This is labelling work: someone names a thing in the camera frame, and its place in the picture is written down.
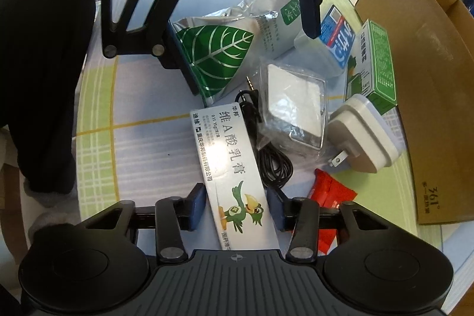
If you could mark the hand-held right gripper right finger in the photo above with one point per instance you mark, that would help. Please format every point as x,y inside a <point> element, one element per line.
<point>276,210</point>

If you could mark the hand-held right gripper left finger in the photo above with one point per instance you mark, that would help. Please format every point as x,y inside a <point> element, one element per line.
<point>196,206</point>

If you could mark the silver packet with green label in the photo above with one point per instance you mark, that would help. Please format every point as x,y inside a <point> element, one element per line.
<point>274,5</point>

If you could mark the green leaf foil packet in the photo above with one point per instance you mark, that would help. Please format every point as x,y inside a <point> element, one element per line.
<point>218,49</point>

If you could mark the white ointment box with bird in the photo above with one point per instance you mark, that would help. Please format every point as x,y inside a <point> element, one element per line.
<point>229,153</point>

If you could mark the white power adapter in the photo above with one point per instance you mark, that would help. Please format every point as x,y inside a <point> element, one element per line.
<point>366,131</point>

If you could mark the brown cardboard box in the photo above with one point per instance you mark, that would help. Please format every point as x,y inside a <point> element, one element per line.
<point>426,97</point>

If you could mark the plaid cloth covered desktop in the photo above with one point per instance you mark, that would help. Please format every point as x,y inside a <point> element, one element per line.
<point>148,138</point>

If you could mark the clear floss box blue label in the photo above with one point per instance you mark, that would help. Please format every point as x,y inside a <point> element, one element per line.
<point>333,38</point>

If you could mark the red snack packet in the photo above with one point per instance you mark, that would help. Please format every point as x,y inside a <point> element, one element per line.
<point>329,194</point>

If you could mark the green and white carton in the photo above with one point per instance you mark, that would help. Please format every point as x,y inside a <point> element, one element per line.
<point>381,60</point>

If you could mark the white square item in bag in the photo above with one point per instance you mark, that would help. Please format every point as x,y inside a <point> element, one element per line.
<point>292,101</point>

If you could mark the grey sock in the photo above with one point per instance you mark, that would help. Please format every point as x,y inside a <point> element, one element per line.
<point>48,223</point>

